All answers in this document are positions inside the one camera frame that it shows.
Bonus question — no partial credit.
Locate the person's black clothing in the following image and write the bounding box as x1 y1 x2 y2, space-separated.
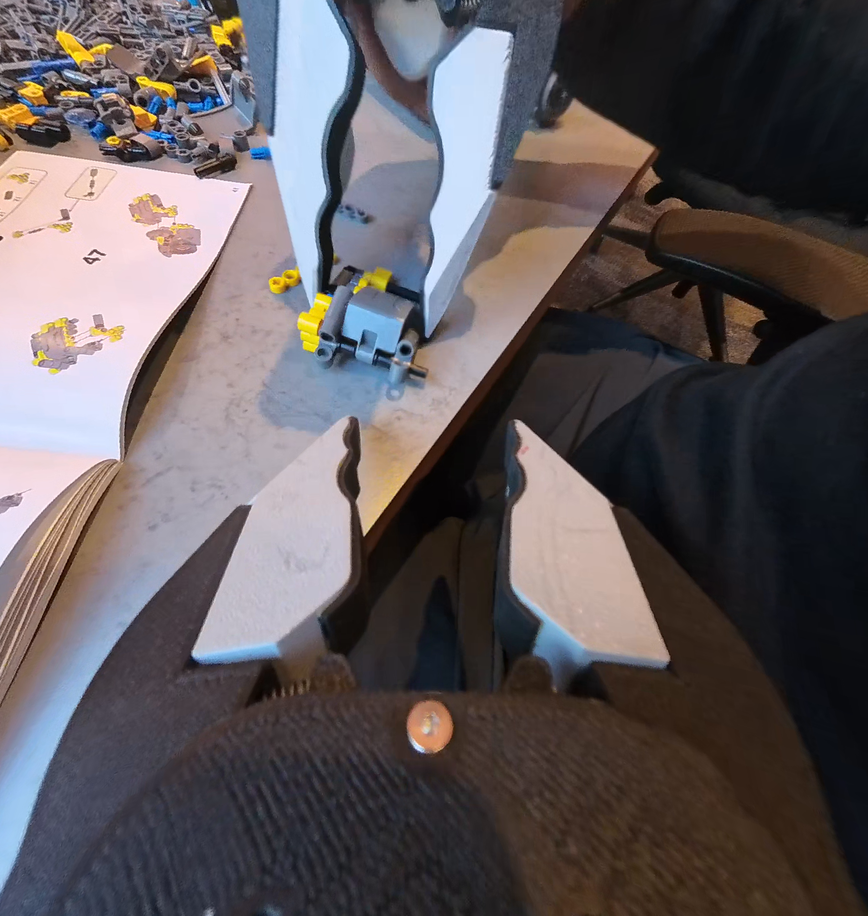
349 308 868 916

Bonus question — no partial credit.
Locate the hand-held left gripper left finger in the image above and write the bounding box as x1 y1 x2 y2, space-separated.
191 417 365 668

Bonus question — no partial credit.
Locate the instruction booklet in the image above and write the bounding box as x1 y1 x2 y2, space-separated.
0 149 253 752

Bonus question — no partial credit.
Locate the grey and yellow brick assembly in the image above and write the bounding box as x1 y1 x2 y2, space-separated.
299 265 432 382

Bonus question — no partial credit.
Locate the black office chair base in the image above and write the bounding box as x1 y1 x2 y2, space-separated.
542 72 735 366

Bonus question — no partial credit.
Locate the grey desk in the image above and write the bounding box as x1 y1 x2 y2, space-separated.
0 0 658 860

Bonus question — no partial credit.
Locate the pile of small building bricks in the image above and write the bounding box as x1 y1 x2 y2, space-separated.
0 0 273 181

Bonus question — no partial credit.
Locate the person's right forearm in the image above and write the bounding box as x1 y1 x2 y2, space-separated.
560 0 868 219

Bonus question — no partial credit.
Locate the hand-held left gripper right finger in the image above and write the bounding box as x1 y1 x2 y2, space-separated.
495 420 674 697

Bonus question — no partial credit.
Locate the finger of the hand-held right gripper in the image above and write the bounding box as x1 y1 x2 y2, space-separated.
420 29 517 339
270 0 368 296

